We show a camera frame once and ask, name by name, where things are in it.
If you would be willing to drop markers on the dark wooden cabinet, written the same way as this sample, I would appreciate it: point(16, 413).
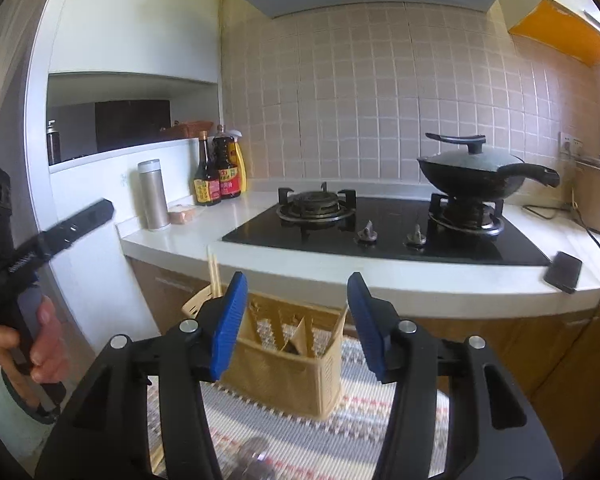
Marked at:
point(130, 125)

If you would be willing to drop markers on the wooden base cabinet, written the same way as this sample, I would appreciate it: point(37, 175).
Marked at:
point(555, 360)

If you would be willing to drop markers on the person's left hand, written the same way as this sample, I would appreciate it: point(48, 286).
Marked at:
point(50, 345)

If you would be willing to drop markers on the black glass gas stove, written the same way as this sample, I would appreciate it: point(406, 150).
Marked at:
point(395, 235)

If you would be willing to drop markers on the person's left forearm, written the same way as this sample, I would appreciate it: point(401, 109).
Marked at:
point(10, 410)

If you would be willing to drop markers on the beige rice cooker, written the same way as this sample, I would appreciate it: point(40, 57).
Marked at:
point(597, 200)

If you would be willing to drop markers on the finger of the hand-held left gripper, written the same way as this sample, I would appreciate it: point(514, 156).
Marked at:
point(82, 220)

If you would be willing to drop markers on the yellow bottle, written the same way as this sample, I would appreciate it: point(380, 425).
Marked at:
point(241, 165)

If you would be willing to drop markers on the white wall socket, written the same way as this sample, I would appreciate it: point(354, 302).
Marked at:
point(571, 144)

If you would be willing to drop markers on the black burner grate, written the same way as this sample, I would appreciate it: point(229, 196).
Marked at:
point(467, 215)
point(315, 207)

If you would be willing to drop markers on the black smartphone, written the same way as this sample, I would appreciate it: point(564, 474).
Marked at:
point(564, 272)

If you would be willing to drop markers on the grey wok lid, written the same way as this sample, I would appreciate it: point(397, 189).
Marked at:
point(460, 157)

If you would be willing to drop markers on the red label sauce bottle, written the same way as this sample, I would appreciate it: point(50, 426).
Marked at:
point(227, 175)

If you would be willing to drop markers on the orange wall cabinet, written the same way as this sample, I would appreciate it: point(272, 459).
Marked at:
point(565, 30)

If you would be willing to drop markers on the black wok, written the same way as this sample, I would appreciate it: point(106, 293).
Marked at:
point(470, 182)

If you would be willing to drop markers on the beige plastic utensil basket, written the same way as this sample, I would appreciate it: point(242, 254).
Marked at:
point(280, 380)

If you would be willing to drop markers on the silver thermos flask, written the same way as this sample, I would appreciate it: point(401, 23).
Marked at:
point(153, 195)

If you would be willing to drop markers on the small pink container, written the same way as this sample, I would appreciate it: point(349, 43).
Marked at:
point(181, 215)

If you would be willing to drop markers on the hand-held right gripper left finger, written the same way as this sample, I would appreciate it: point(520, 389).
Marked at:
point(227, 325)

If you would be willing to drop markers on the dark soy sauce bottle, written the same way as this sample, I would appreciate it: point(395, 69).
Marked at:
point(206, 180)

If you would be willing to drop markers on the metal stove knob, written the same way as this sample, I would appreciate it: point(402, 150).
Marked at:
point(367, 234)
point(416, 237)

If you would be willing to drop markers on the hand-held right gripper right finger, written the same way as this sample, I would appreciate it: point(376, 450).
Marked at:
point(362, 320)

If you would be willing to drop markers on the brown wicker basket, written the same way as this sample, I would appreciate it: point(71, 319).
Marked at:
point(190, 129)

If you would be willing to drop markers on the dark pump bottle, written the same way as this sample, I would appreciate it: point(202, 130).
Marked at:
point(53, 145)

